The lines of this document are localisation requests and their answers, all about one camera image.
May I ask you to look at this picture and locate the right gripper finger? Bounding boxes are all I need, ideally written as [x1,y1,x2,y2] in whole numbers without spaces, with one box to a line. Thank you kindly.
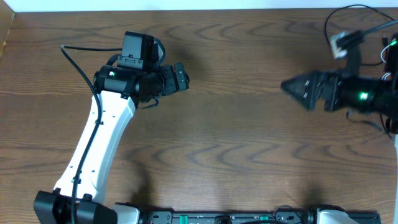
[282,89,318,111]
[280,70,321,90]

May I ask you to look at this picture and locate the black usb cable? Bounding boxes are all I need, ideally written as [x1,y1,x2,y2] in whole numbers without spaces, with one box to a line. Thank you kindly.
[323,4,396,67]

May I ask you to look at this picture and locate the white usb cable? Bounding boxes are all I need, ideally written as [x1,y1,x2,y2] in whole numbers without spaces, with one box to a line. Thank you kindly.
[379,43,393,80]

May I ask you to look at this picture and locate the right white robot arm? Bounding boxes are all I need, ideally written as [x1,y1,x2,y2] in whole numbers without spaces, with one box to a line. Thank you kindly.
[280,33,397,135]

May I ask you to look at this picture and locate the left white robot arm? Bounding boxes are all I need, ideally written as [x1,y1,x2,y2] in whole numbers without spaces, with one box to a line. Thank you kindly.
[34,31,190,223]

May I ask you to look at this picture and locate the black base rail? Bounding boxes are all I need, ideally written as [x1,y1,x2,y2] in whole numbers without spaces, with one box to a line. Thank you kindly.
[136,205,382,224]

